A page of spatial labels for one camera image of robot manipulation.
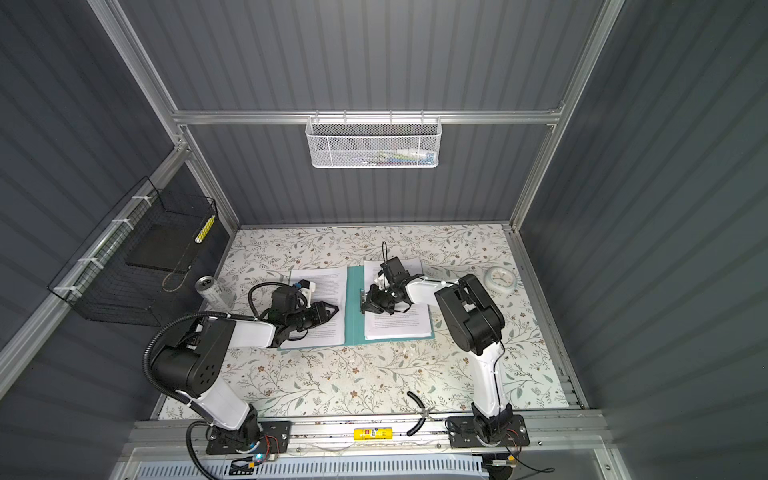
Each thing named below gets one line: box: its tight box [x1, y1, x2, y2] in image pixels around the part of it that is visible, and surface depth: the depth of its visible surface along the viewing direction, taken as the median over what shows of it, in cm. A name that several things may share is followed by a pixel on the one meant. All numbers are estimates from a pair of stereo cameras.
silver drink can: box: [195, 275, 235, 311], surface depth 89 cm
